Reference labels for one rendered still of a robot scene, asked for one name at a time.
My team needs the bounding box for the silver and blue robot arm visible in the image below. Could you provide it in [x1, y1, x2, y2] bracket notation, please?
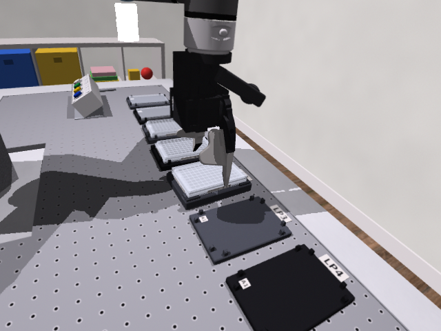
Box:
[121, 0, 266, 107]

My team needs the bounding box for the grey operator panel with coloured keys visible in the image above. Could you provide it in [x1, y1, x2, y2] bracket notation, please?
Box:
[72, 74, 116, 120]

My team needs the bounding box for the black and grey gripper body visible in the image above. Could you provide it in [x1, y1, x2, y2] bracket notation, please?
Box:
[170, 48, 232, 133]

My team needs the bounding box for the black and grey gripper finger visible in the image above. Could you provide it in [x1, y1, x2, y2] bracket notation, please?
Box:
[199, 108, 236, 186]
[176, 128, 205, 152]

